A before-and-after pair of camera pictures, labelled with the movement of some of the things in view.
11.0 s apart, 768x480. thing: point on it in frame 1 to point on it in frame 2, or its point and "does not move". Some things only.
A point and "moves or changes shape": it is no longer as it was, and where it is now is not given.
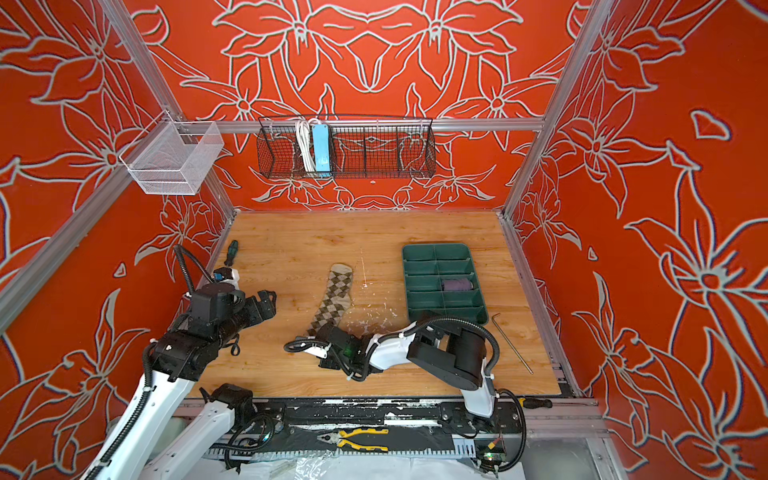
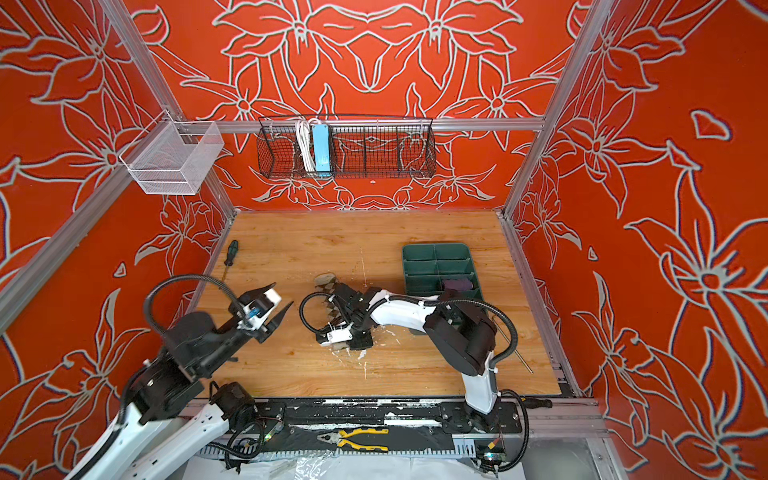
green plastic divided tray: x=441 y=281 does not move
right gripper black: x=325 y=365 to x=358 y=345
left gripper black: x=259 y=313 to x=253 y=293
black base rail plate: x=419 y=415 does not move
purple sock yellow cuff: x=461 y=284 does not move
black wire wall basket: x=362 y=147 does not move
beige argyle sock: x=337 y=297 moves or changes shape
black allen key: x=509 y=342 does not move
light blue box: x=321 y=147 does not move
